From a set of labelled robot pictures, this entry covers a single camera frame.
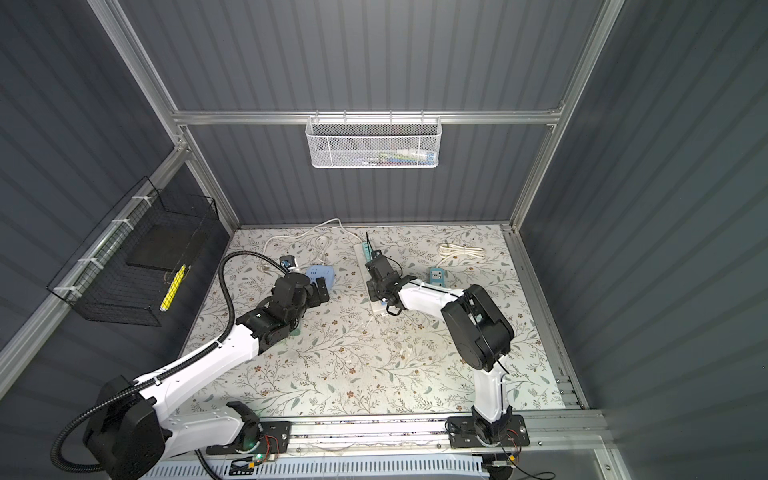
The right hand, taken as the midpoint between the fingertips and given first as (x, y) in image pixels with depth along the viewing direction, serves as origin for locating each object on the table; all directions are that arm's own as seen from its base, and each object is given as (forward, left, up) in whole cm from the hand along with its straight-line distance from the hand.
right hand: (380, 285), depth 97 cm
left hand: (-7, +19, +13) cm, 24 cm away
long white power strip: (+15, +7, -1) cm, 17 cm away
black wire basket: (-12, +61, +25) cm, 67 cm away
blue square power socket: (+8, +23, -2) cm, 25 cm away
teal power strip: (+5, -19, -3) cm, 20 cm away
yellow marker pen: (-16, +47, +24) cm, 55 cm away
